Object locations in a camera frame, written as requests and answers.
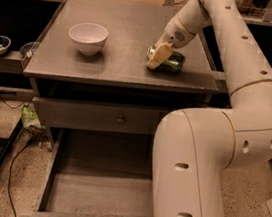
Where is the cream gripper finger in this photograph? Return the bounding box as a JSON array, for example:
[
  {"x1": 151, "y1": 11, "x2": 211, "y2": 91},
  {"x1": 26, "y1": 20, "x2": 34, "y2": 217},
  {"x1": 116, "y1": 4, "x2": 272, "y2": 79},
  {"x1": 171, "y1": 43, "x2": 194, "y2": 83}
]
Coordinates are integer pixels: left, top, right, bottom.
[{"x1": 146, "y1": 42, "x2": 173, "y2": 70}]

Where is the clear glass bowl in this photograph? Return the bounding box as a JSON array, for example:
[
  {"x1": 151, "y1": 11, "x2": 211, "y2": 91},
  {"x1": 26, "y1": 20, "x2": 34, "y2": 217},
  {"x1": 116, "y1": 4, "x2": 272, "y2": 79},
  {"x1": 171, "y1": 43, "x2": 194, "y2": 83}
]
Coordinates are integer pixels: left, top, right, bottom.
[{"x1": 20, "y1": 41, "x2": 39, "y2": 58}]

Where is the grey wooden drawer cabinet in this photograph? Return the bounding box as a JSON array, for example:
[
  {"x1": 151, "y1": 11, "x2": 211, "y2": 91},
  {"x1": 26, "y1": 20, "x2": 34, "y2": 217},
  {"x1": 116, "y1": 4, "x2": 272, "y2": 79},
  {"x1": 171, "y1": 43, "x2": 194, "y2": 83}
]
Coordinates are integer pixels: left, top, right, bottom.
[{"x1": 9, "y1": 0, "x2": 231, "y2": 172}]

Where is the open grey middle drawer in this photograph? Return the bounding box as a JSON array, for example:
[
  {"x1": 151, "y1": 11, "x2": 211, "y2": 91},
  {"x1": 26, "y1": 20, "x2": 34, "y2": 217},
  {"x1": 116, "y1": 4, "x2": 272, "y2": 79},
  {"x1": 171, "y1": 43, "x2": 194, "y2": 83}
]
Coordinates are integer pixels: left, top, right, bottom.
[{"x1": 20, "y1": 129, "x2": 153, "y2": 217}]

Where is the grey left low shelf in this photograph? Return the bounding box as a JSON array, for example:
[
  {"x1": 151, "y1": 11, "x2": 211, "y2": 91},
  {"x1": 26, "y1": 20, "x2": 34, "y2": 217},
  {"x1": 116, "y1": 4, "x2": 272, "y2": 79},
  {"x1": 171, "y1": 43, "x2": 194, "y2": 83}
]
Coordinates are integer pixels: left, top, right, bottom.
[{"x1": 0, "y1": 50, "x2": 23, "y2": 75}]

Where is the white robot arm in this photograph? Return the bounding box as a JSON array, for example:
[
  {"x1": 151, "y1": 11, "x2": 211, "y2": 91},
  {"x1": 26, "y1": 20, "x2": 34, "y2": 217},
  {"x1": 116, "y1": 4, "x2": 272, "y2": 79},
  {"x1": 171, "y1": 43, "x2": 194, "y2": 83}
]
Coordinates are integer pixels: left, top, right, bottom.
[{"x1": 147, "y1": 0, "x2": 272, "y2": 217}]

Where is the white ceramic bowl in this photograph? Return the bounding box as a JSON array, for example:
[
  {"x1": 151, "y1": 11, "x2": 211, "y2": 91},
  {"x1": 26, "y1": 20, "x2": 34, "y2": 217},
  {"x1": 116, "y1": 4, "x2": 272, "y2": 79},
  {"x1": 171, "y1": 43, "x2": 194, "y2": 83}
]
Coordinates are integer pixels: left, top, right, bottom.
[{"x1": 68, "y1": 22, "x2": 109, "y2": 56}]

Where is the black metal bar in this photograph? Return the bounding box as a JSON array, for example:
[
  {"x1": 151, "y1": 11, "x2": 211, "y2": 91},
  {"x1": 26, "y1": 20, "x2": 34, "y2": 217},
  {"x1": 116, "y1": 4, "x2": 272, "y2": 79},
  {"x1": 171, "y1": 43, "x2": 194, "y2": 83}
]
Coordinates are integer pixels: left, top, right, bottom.
[{"x1": 0, "y1": 120, "x2": 23, "y2": 168}]

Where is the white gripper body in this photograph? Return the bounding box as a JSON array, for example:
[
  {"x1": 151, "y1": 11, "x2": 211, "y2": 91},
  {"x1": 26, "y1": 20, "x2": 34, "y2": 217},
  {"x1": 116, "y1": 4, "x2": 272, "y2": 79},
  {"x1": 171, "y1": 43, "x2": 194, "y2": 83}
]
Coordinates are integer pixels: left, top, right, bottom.
[{"x1": 155, "y1": 15, "x2": 198, "y2": 49}]

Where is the green soda can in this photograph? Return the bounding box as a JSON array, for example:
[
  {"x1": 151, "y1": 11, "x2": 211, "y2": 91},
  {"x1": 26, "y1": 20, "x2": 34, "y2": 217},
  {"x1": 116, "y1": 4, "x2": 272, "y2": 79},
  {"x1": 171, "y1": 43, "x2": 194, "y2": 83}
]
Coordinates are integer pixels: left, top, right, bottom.
[{"x1": 146, "y1": 45, "x2": 185, "y2": 74}]

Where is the black floor cable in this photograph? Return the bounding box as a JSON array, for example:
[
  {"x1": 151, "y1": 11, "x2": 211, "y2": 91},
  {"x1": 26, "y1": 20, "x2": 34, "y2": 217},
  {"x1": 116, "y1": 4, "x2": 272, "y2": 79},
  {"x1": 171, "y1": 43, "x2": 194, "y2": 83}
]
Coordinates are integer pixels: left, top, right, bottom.
[{"x1": 2, "y1": 137, "x2": 35, "y2": 217}]

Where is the green snack bag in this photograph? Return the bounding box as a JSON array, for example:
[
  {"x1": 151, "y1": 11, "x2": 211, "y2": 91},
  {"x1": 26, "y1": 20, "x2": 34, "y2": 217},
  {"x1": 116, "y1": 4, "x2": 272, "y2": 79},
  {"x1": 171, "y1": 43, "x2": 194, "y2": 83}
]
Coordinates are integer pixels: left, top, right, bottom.
[{"x1": 21, "y1": 105, "x2": 45, "y2": 134}]

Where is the round drawer knob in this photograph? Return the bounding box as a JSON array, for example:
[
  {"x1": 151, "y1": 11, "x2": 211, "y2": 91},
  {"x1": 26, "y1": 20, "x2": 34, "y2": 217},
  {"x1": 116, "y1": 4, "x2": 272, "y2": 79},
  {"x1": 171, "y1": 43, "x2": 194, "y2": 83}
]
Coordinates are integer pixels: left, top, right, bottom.
[{"x1": 116, "y1": 115, "x2": 125, "y2": 125}]

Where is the closed grey top drawer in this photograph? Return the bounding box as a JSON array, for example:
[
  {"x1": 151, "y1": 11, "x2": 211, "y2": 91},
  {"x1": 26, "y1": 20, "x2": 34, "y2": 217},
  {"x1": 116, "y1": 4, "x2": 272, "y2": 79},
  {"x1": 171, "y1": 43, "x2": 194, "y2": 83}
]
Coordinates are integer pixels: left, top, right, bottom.
[{"x1": 33, "y1": 97, "x2": 167, "y2": 134}]

